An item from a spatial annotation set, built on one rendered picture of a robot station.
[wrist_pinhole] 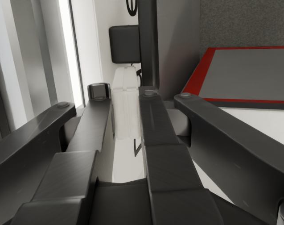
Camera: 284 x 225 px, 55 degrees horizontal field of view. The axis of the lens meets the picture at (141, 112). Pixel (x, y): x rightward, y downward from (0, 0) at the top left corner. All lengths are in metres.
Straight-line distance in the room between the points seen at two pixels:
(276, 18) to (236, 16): 0.14
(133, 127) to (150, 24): 0.08
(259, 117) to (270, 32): 0.77
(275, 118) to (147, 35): 0.22
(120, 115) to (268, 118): 0.25
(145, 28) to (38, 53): 0.08
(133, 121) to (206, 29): 0.97
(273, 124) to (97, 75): 0.24
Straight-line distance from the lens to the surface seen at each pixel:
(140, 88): 0.18
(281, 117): 0.37
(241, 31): 1.11
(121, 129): 0.15
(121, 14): 0.24
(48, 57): 0.18
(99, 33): 0.20
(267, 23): 1.11
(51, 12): 0.18
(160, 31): 0.44
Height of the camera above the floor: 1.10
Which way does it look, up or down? 63 degrees down
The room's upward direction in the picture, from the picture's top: 140 degrees counter-clockwise
